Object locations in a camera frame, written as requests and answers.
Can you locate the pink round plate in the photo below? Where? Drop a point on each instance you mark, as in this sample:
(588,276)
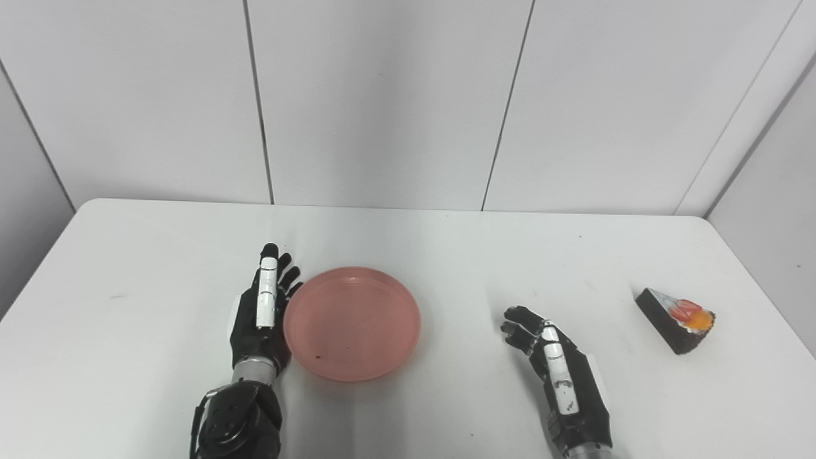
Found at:
(350,322)

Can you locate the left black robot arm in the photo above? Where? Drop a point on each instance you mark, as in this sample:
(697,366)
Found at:
(242,421)

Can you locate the chocolate cake slice with fruit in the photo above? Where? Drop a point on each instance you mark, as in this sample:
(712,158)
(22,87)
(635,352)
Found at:
(669,319)

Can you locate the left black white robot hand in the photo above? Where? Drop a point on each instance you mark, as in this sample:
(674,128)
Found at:
(258,325)

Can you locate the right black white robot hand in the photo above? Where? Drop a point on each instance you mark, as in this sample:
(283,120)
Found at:
(564,382)

